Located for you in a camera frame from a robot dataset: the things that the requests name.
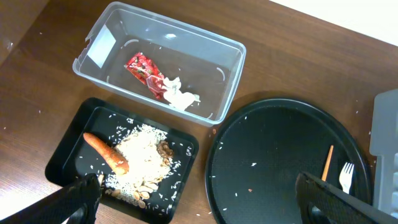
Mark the clear plastic waste bin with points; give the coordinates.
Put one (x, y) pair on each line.
(207, 64)

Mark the food leftovers pile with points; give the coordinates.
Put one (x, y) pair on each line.
(147, 152)

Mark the grey dishwasher rack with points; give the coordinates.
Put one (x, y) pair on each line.
(383, 145)

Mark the orange carrot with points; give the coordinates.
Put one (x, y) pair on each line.
(113, 158)

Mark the red snack wrapper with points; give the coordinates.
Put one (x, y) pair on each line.
(147, 72)

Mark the wooden chopstick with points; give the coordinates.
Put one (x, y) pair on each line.
(327, 164)

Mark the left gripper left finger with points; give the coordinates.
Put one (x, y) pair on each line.
(75, 203)

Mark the white plastic fork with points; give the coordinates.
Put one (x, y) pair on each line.
(346, 176)

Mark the black rectangular tray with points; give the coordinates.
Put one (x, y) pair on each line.
(75, 158)

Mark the round black tray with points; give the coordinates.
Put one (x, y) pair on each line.
(260, 150)

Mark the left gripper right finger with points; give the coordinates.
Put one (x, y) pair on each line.
(320, 202)

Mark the white tissue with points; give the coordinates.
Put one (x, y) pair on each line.
(175, 97)

